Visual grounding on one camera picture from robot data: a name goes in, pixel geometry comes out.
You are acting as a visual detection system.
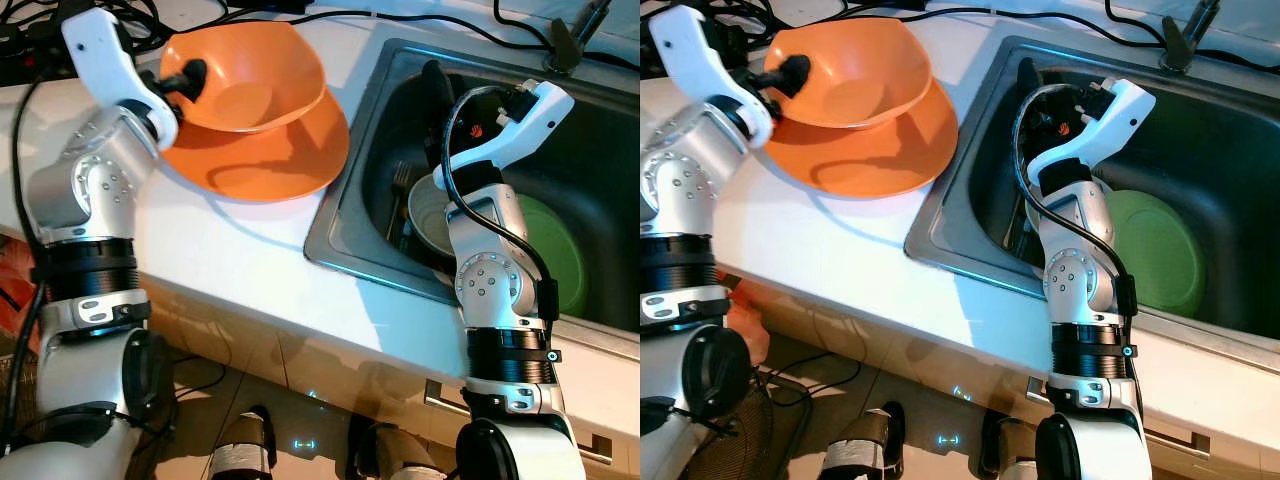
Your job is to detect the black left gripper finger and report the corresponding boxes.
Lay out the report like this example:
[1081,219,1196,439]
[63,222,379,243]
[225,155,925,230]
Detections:
[178,58,209,103]
[776,52,813,96]

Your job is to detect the orange plastic bowl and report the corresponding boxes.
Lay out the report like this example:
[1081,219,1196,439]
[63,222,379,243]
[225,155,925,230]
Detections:
[762,17,933,129]
[158,22,326,133]

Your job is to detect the orange plastic plate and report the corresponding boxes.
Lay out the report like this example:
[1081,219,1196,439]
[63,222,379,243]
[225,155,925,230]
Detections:
[765,80,959,198]
[160,85,351,203]

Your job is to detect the dark metal faucet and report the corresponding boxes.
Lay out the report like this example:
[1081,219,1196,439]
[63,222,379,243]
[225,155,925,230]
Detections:
[548,0,613,76]
[1160,0,1223,73]

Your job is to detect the stainless steel sink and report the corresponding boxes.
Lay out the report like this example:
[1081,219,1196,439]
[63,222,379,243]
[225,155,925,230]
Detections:
[305,38,641,336]
[905,35,1280,341]

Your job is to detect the black power strip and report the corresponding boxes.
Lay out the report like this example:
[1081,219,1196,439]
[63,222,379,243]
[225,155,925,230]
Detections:
[0,20,76,86]

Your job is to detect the green plate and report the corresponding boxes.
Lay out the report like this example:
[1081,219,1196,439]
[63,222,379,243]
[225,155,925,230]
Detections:
[515,193,589,316]
[1105,188,1206,319]

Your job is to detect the red plastic bag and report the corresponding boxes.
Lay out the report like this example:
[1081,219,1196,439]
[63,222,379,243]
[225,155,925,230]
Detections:
[0,262,41,351]
[720,275,771,366]

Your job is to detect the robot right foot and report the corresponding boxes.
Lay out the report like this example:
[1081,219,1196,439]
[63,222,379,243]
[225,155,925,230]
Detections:
[980,410,1041,480]
[345,410,446,480]

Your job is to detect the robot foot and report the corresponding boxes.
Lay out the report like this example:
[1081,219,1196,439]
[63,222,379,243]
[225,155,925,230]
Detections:
[830,400,906,480]
[980,410,1041,480]
[345,410,446,480]
[208,405,276,480]

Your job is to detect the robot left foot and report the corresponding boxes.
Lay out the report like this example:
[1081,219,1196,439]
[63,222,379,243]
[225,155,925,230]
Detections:
[208,405,276,480]
[830,400,906,480]

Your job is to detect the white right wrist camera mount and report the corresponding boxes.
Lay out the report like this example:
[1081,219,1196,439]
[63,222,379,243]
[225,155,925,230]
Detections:
[432,80,576,191]
[1025,78,1156,186]

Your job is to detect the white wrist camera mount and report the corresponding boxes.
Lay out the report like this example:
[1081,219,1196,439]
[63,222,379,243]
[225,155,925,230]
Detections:
[1025,78,1156,186]
[62,8,179,126]
[648,5,773,149]
[432,80,576,191]

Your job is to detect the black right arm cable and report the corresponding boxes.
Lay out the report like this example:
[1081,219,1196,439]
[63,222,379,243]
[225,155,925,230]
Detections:
[440,85,561,321]
[1010,85,1141,321]

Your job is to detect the black counter cable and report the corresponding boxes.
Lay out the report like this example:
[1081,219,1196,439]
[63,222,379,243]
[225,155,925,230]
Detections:
[740,0,1280,46]
[130,0,641,56]

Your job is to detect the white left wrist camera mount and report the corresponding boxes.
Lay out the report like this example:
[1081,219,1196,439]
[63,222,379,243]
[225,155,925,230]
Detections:
[648,5,773,149]
[62,8,179,126]

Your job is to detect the wire grille floor fan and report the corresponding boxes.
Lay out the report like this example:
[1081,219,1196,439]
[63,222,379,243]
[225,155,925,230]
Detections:
[690,385,811,480]

